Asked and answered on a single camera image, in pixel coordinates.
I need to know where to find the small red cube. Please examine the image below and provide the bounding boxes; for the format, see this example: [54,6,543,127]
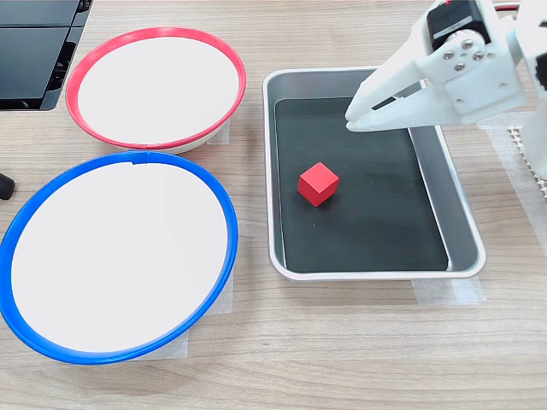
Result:
[297,161,341,208]

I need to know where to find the steel tray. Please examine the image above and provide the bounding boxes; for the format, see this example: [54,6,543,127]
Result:
[262,67,487,282]

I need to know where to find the black tray mat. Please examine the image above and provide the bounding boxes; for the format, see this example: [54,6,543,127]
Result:
[273,96,450,274]

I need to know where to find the translucent tape sheet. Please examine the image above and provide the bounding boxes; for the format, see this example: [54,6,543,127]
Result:
[206,114,232,147]
[127,272,234,362]
[411,276,487,306]
[471,111,547,254]

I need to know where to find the red-rimmed white plate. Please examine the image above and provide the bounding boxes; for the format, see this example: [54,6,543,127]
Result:
[65,26,248,155]

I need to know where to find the blue-rimmed white plate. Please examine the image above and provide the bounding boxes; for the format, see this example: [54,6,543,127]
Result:
[0,149,239,366]

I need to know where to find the black electronic device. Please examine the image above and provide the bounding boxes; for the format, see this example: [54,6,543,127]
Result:
[0,0,93,112]

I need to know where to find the small black rounded object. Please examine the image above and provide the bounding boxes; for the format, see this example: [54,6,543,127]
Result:
[0,172,17,201]

